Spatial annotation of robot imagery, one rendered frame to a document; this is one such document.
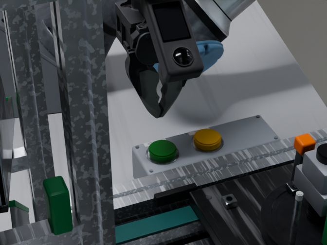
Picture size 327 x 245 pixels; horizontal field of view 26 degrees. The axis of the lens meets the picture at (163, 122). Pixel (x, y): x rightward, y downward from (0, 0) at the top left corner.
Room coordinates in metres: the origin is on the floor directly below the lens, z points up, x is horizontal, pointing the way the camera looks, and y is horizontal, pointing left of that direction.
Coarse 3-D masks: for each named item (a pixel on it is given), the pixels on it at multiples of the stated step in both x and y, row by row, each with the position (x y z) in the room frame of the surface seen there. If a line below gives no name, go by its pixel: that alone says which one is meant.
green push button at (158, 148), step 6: (150, 144) 0.78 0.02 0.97; (156, 144) 0.78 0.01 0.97; (162, 144) 0.78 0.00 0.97; (168, 144) 0.78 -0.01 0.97; (174, 144) 0.78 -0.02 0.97; (150, 150) 0.77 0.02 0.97; (156, 150) 0.77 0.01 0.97; (162, 150) 0.77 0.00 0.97; (168, 150) 0.77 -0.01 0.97; (174, 150) 0.77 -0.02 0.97; (150, 156) 0.76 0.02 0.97; (156, 156) 0.76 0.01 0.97; (162, 156) 0.76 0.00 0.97; (168, 156) 0.76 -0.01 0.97; (174, 156) 0.76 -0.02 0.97
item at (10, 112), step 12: (0, 84) 0.43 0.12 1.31; (0, 96) 0.41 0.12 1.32; (0, 108) 0.39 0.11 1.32; (12, 108) 0.55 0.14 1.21; (0, 120) 0.37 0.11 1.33; (12, 120) 0.51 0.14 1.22; (0, 132) 0.36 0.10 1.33; (12, 132) 0.48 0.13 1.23; (0, 144) 0.34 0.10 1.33; (12, 144) 0.45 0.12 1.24; (0, 156) 0.32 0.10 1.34; (0, 168) 0.32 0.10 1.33; (0, 180) 0.32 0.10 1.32; (0, 192) 0.31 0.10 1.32; (0, 204) 0.31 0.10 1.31
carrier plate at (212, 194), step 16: (256, 176) 0.72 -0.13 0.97; (272, 176) 0.72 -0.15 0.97; (288, 176) 0.72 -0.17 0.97; (192, 192) 0.68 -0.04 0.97; (208, 192) 0.68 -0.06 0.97; (224, 192) 0.68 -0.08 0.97; (240, 192) 0.68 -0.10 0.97; (256, 192) 0.68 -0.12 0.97; (208, 208) 0.65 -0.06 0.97; (224, 208) 0.65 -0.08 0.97; (240, 208) 0.65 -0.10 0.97; (256, 208) 0.65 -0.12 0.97; (208, 224) 0.63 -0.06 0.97; (224, 224) 0.63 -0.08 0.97; (240, 224) 0.63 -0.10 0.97; (256, 224) 0.63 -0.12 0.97; (224, 240) 0.60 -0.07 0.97; (240, 240) 0.60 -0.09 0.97; (256, 240) 0.60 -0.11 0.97
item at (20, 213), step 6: (12, 204) 0.41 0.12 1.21; (18, 204) 0.45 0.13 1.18; (12, 210) 0.40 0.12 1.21; (18, 210) 0.44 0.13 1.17; (24, 210) 0.53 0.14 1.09; (12, 216) 0.40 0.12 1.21; (18, 216) 0.43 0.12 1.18; (24, 216) 0.51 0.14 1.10; (12, 222) 0.40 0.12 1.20; (18, 222) 0.42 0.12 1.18; (24, 222) 0.50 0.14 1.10
